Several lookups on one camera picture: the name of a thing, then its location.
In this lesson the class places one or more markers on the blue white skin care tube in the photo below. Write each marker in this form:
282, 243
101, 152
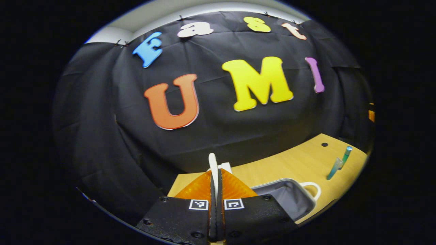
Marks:
333, 170

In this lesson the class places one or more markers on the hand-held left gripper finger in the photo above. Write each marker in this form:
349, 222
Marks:
213, 211
220, 217

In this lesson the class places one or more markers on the black backdrop cloth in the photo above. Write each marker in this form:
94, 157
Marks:
238, 136

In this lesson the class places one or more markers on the blue skin care bottle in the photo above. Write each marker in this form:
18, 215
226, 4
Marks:
345, 156

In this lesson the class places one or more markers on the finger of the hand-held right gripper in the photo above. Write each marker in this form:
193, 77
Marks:
371, 114

